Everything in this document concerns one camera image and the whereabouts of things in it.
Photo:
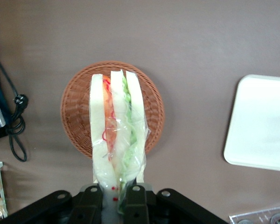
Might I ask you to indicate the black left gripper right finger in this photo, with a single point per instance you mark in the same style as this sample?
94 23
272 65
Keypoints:
140 210

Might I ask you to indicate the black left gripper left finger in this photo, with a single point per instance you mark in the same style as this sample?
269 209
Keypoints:
79 210

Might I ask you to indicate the triangle sandwich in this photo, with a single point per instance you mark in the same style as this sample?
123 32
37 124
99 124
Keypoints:
98 116

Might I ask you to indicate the brown wicker basket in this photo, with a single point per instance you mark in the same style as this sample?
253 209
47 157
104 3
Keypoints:
77 105

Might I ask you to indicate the cream plastic tray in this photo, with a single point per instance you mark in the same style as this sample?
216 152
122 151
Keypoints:
259 121

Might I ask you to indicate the clear acrylic bottle rack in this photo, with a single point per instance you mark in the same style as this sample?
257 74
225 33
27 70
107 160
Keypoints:
263 213

